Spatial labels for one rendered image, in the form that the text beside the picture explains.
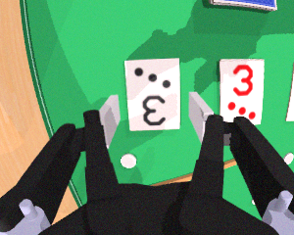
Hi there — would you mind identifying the long thin brown stick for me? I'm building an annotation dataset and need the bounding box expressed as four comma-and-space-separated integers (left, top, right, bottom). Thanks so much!
150, 159, 236, 186

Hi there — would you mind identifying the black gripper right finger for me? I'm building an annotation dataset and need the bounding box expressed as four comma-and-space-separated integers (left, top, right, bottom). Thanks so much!
177, 92, 294, 235

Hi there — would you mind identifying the blue playing card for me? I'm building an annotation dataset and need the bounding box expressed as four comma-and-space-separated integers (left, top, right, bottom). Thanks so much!
124, 58, 180, 130
213, 0, 277, 10

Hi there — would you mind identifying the green card cloth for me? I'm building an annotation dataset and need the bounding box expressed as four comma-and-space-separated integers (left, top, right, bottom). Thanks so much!
26, 0, 294, 185
20, 0, 83, 207

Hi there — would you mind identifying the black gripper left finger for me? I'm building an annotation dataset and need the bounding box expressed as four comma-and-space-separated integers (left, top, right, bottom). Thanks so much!
0, 95, 132, 235

